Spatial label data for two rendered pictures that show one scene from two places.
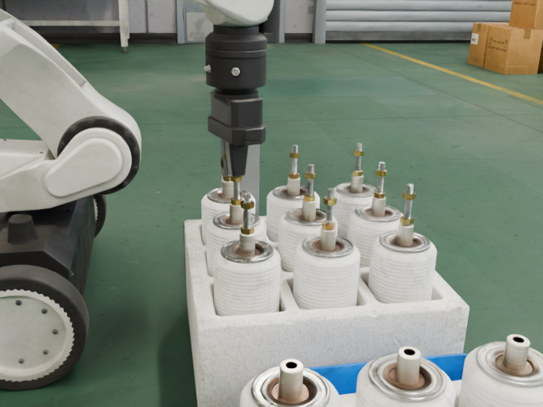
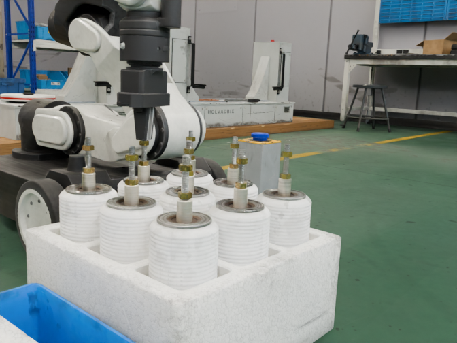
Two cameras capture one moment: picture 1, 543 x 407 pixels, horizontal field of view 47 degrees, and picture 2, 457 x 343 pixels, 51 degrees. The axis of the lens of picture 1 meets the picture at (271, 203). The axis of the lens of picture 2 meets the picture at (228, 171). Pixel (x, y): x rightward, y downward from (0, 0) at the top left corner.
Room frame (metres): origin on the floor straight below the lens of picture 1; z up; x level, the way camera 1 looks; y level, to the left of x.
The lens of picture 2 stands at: (0.50, -0.74, 0.44)
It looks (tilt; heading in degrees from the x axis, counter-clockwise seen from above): 11 degrees down; 52
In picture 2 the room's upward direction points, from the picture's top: 2 degrees clockwise
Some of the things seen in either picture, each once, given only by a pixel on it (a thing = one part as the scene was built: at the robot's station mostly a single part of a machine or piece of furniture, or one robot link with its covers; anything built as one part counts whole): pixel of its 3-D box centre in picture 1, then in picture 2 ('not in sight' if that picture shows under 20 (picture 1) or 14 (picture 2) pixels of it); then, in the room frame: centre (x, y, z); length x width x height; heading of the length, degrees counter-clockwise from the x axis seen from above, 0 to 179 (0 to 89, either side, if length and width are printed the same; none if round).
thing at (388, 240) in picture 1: (404, 242); (184, 220); (0.85, -0.20, 0.25); 0.08 x 0.08 x 0.01
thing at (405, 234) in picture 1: (405, 234); (184, 211); (0.85, -0.20, 0.26); 0.02 x 0.02 x 0.03
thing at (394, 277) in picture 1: (398, 296); (182, 282); (0.85, -0.20, 0.16); 0.10 x 0.10 x 0.18
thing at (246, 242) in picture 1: (246, 243); (88, 182); (0.80, 0.03, 0.26); 0.02 x 0.02 x 0.03
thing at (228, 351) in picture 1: (305, 304); (185, 280); (0.94, -0.06, 0.09); 0.39 x 0.39 x 0.18; 11
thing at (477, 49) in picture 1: (495, 44); not in sight; (4.76, -1.65, 0.15); 0.30 x 0.24 x 0.30; 100
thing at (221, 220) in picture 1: (236, 220); (143, 180); (0.92, 0.06, 0.25); 0.08 x 0.08 x 0.01
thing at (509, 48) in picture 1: (512, 49); not in sight; (4.44, -1.66, 0.15); 0.30 x 0.24 x 0.30; 10
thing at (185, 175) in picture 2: (407, 208); (185, 182); (0.85, -0.20, 0.30); 0.01 x 0.01 x 0.08
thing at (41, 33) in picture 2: not in sight; (41, 32); (2.29, 5.14, 0.90); 0.50 x 0.38 x 0.21; 102
